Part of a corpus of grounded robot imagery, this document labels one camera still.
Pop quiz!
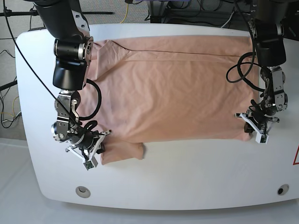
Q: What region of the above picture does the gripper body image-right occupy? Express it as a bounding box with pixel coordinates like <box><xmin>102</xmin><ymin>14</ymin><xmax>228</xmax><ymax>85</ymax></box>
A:
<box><xmin>235</xmin><ymin>109</ymin><xmax>280</xmax><ymax>135</ymax></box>

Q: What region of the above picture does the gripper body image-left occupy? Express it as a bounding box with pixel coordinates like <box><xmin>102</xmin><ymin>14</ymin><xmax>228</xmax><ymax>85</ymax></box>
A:
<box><xmin>65</xmin><ymin>130</ymin><xmax>112</xmax><ymax>162</ymax></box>

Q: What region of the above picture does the peach pink T-shirt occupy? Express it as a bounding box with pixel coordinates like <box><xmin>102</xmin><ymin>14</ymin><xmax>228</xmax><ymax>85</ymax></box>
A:
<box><xmin>87</xmin><ymin>35</ymin><xmax>258</xmax><ymax>165</ymax></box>

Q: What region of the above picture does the silver left table grommet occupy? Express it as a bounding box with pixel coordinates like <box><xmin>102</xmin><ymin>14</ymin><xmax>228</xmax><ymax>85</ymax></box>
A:
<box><xmin>75</xmin><ymin>186</ymin><xmax>91</xmax><ymax>198</ymax></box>

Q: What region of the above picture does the red triangle table marking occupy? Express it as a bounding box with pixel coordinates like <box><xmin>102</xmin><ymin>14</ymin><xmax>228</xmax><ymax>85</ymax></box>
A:
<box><xmin>293</xmin><ymin>147</ymin><xmax>299</xmax><ymax>165</ymax></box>

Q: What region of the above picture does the dark right table grommet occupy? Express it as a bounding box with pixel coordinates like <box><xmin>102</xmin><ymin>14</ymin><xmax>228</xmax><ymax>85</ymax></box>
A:
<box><xmin>277</xmin><ymin>184</ymin><xmax>289</xmax><ymax>196</ymax></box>

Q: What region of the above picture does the black tripod stand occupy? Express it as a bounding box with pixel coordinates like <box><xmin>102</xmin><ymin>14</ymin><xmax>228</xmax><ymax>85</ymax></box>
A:
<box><xmin>0</xmin><ymin>8</ymin><xmax>114</xmax><ymax>17</ymax></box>

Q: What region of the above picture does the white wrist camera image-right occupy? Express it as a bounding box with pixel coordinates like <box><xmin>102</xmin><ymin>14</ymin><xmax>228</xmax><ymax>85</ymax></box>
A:
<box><xmin>255</xmin><ymin>133</ymin><xmax>269</xmax><ymax>144</ymax></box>

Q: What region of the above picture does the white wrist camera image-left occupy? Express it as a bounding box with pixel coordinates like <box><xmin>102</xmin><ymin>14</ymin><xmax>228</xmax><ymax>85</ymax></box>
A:
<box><xmin>83</xmin><ymin>157</ymin><xmax>98</xmax><ymax>170</ymax></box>

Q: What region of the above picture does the yellow cable at left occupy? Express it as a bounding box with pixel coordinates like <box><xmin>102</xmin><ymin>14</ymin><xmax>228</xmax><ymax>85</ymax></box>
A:
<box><xmin>1</xmin><ymin>96</ymin><xmax>21</xmax><ymax>119</ymax></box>

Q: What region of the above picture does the yellow cable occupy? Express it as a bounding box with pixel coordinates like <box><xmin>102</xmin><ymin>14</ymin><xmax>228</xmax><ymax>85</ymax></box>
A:
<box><xmin>1</xmin><ymin>96</ymin><xmax>21</xmax><ymax>119</ymax></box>
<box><xmin>120</xmin><ymin>4</ymin><xmax>129</xmax><ymax>24</ymax></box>

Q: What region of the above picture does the white cable at top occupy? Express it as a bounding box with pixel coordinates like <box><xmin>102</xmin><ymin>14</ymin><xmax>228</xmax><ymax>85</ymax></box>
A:
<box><xmin>221</xmin><ymin>11</ymin><xmax>235</xmax><ymax>28</ymax></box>

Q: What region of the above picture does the yellow cable at top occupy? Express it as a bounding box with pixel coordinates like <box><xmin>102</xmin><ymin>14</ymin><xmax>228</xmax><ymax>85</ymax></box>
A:
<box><xmin>120</xmin><ymin>4</ymin><xmax>129</xmax><ymax>24</ymax></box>

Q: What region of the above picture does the grey robot base frame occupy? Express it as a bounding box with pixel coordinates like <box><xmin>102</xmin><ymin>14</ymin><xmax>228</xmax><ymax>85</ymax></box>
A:
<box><xmin>144</xmin><ymin>0</ymin><xmax>191</xmax><ymax>23</ymax></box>

